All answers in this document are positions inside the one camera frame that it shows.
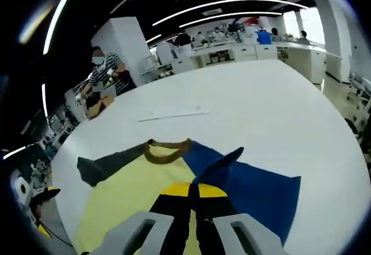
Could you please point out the brown cardboard box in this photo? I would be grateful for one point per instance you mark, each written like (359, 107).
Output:
(100, 105)

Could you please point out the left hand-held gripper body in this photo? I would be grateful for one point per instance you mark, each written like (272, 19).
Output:
(21, 192)

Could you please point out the white counter cabinets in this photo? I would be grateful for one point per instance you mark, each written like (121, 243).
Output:
(246, 53)

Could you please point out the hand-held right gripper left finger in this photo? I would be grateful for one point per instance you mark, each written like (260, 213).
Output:
(150, 231)

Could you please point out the yellow blue grey garment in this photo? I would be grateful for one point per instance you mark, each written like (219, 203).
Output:
(121, 185)

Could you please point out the white plastic chair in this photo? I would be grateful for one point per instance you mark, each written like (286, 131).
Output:
(360, 90)

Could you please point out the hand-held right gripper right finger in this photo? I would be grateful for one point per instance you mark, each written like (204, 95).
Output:
(232, 231)

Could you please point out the blue storage box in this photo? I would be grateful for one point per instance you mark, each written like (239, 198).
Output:
(265, 38)

